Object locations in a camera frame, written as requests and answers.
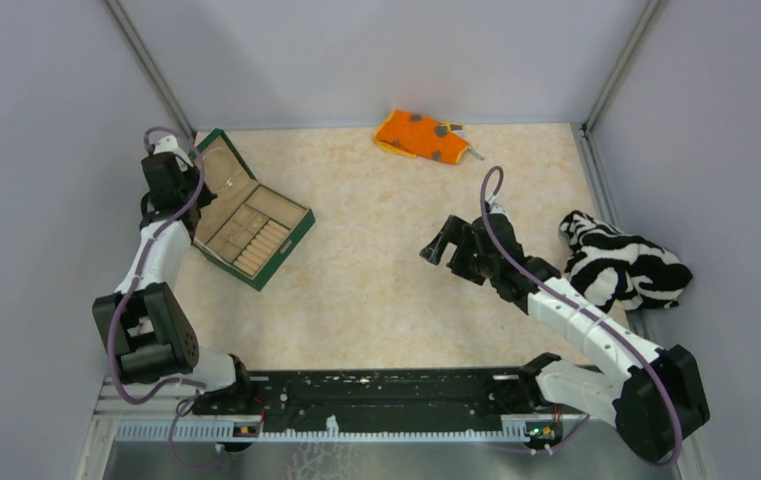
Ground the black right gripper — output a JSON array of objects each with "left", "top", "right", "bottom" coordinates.
[{"left": 421, "top": 215, "right": 499, "bottom": 286}]

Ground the green jewelry box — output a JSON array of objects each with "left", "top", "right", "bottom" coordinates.
[{"left": 192, "top": 129, "right": 316, "bottom": 292}]

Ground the silver bangle with pearls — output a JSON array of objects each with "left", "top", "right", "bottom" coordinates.
[{"left": 202, "top": 146, "right": 239, "bottom": 194}]

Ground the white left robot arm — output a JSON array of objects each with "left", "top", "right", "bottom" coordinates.
[{"left": 92, "top": 127, "right": 256, "bottom": 414}]

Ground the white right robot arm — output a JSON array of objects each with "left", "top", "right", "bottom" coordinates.
[{"left": 419, "top": 213, "right": 711, "bottom": 464}]

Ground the zebra striped cloth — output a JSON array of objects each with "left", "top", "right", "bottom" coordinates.
[{"left": 559, "top": 210, "right": 693, "bottom": 311}]

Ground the orange spotted cloth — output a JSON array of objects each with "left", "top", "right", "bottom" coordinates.
[{"left": 372, "top": 109, "right": 485, "bottom": 165}]

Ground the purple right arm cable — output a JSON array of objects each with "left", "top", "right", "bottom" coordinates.
[{"left": 479, "top": 165, "right": 684, "bottom": 468}]

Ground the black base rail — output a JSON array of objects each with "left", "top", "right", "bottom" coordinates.
[{"left": 192, "top": 367, "right": 574, "bottom": 434}]

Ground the white toothed cable strip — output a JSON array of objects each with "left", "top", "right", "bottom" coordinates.
[{"left": 115, "top": 420, "right": 529, "bottom": 443}]

